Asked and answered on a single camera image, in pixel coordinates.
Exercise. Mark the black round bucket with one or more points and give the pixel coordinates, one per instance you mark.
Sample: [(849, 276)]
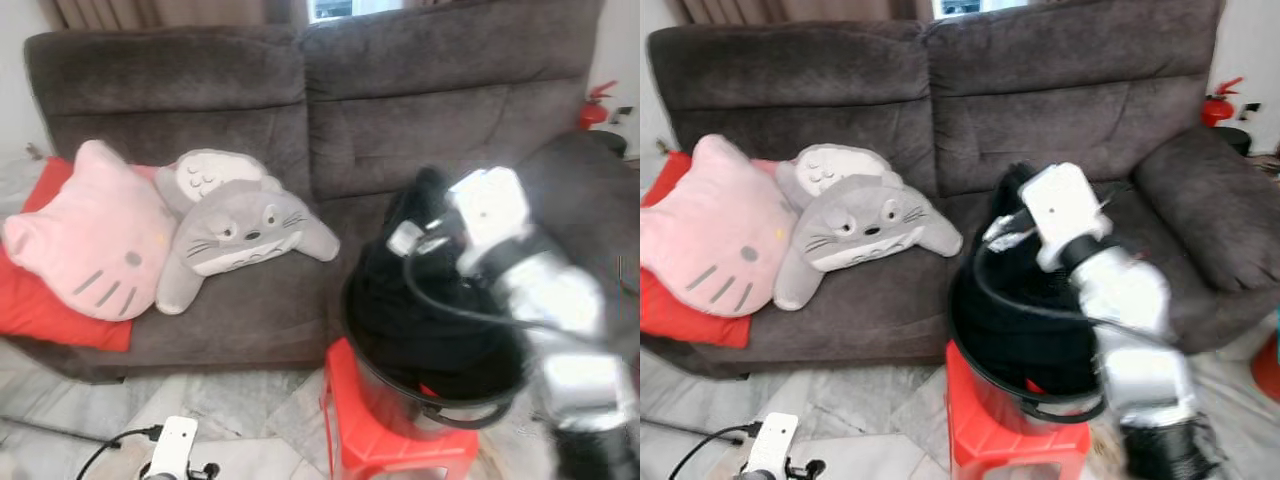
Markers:
[(1060, 410), (470, 415)]

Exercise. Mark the red cushion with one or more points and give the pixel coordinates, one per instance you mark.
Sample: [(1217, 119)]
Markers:
[(40, 310), (680, 320)]

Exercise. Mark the dark brown fabric sofa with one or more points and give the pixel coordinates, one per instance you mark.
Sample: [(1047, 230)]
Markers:
[(430, 120), (1050, 110)]

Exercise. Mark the brown curtain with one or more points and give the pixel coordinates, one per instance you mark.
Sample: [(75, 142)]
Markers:
[(800, 8)]

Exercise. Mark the bright window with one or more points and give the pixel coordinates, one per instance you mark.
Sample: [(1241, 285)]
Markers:
[(350, 8), (975, 6)]

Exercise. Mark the grey white belly plush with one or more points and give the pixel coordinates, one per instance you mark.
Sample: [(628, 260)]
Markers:
[(210, 170), (830, 165)]

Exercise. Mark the red plastic stool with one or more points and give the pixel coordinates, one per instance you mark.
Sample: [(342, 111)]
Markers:
[(345, 400), (965, 410)]

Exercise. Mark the pink cat plush pillow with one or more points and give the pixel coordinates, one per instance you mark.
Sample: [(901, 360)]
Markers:
[(90, 240), (700, 235)]

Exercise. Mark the grey totoro face plush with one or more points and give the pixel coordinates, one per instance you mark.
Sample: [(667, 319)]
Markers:
[(250, 230), (860, 225)]

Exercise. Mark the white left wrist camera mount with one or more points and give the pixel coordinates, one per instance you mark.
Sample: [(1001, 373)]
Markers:
[(172, 448), (772, 445)]

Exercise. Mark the grey armrest cover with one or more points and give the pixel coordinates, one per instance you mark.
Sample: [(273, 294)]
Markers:
[(15, 180)]

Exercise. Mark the red fire extinguisher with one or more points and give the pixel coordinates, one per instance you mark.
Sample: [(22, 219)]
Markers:
[(1217, 108), (593, 112)]

